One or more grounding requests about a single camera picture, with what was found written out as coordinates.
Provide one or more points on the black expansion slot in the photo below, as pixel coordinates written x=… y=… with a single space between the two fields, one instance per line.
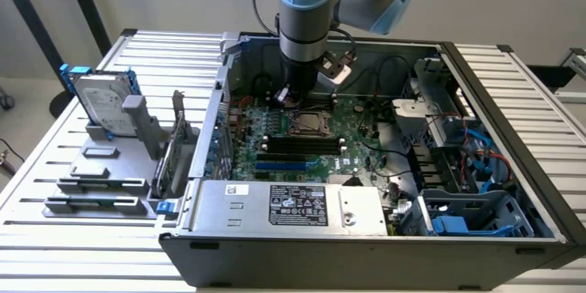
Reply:
x=282 y=158

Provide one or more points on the graphics card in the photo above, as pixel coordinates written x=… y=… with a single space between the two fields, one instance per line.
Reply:
x=170 y=155

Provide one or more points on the grey parts rack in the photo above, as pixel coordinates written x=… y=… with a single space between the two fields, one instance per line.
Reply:
x=138 y=155

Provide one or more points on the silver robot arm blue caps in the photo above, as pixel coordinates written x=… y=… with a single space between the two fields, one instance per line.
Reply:
x=304 y=15

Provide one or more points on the hard disk with blue rails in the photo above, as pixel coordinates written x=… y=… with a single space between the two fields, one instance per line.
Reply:
x=103 y=101

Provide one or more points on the black stand pole with base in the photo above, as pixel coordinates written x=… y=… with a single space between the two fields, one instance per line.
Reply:
x=90 y=8

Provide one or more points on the black RAM slot bank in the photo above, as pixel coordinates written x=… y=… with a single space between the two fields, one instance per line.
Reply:
x=304 y=144

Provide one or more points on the blue plastic drive caddy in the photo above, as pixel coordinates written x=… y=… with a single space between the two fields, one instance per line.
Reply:
x=471 y=210

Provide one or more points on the blue case latch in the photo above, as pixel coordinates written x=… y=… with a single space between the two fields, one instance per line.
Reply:
x=163 y=209

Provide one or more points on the silver power supply unit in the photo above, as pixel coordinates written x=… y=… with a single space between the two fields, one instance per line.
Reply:
x=283 y=209

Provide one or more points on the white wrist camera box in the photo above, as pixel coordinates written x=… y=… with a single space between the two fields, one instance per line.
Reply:
x=332 y=75

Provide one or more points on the aluminium side table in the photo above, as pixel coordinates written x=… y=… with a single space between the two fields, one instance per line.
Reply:
x=571 y=73

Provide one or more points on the metal CPU socket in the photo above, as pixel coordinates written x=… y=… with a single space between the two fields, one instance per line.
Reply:
x=307 y=123

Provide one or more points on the silver chipset heat sink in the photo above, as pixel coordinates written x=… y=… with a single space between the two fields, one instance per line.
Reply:
x=344 y=180

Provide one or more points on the metal disk bay cage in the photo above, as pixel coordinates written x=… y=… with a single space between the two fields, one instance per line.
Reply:
x=430 y=118

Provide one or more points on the black open PC case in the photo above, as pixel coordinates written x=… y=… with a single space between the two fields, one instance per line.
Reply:
x=347 y=262

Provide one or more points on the green motherboard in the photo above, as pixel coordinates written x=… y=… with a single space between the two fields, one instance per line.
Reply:
x=315 y=162

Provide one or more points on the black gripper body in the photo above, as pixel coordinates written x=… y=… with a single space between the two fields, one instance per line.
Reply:
x=299 y=77

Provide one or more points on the blue expansion slot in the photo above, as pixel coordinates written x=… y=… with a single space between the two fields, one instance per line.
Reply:
x=282 y=166

